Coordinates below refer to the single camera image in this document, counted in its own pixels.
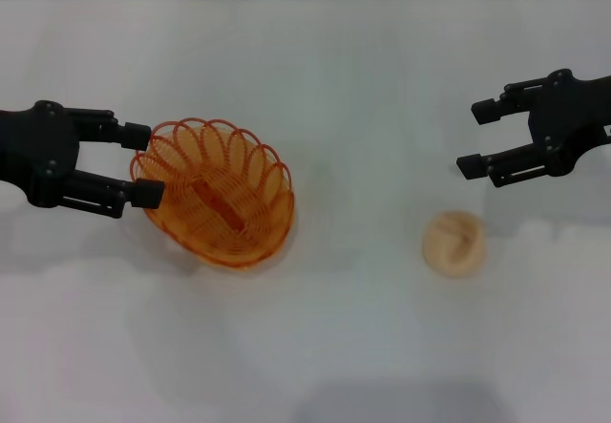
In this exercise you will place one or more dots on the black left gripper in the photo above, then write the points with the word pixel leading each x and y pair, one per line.
pixel 43 155

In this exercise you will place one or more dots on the beige round bun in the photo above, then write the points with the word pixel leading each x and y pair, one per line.
pixel 456 246

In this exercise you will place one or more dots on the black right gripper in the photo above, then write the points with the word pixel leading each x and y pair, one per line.
pixel 573 117

